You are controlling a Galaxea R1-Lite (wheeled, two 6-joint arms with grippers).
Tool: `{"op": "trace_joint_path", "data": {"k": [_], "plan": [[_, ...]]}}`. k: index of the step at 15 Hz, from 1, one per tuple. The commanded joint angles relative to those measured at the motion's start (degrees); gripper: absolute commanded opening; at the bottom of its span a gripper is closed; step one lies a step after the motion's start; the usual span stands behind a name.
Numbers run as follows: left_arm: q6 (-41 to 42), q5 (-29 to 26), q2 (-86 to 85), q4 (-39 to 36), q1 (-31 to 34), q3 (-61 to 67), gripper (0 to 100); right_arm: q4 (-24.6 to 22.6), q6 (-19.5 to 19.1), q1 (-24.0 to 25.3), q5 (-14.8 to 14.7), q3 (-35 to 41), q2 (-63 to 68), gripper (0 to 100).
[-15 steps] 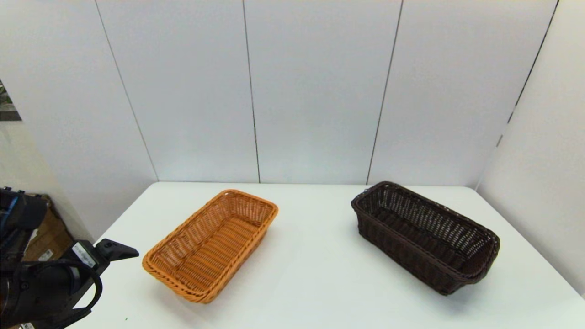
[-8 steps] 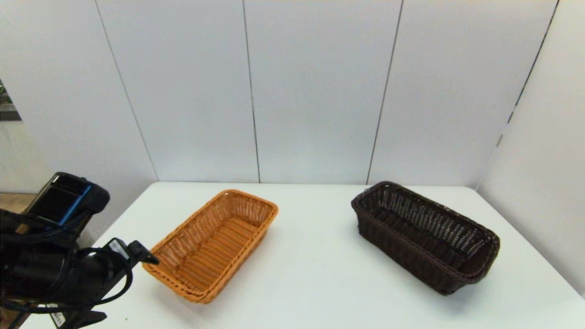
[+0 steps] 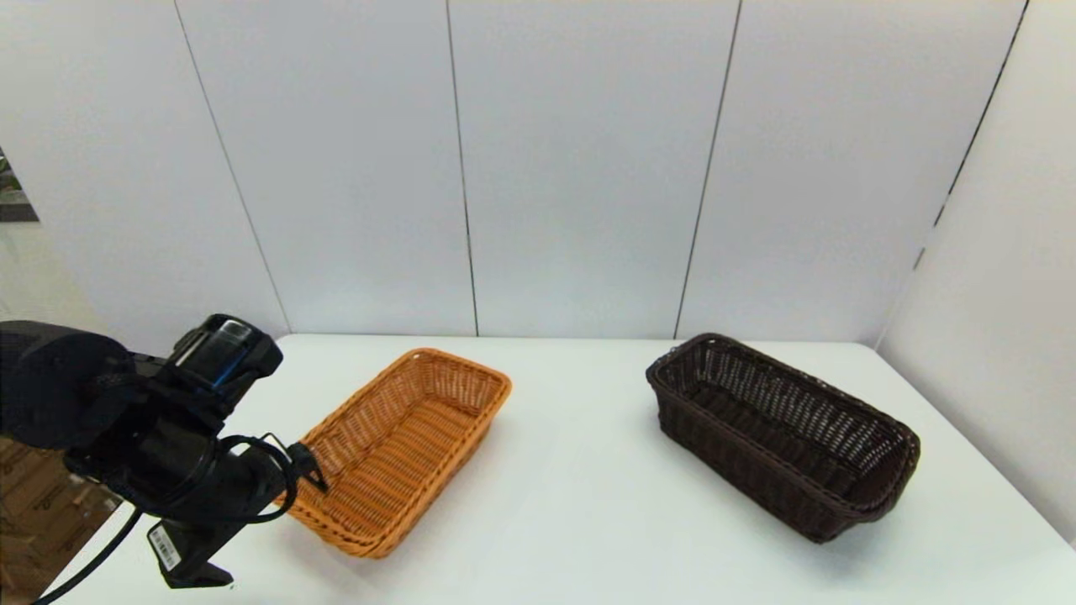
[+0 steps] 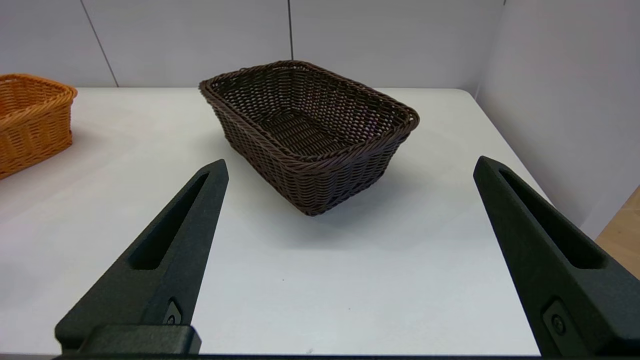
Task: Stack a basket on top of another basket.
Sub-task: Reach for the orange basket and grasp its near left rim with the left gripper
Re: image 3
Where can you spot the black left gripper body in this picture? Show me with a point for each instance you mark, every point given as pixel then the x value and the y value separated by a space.
pixel 210 479

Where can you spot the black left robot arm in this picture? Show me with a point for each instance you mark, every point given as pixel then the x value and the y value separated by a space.
pixel 59 386

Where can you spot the dark brown wicker basket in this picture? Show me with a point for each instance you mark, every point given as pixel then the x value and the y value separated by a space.
pixel 782 437

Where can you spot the brown cardboard box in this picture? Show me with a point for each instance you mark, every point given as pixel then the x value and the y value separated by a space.
pixel 34 494
pixel 21 460
pixel 42 542

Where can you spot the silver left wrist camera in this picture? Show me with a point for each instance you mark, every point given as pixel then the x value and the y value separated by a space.
pixel 229 334

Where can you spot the orange wicker basket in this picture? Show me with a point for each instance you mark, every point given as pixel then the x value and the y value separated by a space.
pixel 412 445

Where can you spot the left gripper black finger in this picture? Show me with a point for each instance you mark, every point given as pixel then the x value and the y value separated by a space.
pixel 202 576
pixel 308 467

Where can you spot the dark shelf with green plant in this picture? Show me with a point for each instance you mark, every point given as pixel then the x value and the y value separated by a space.
pixel 13 202

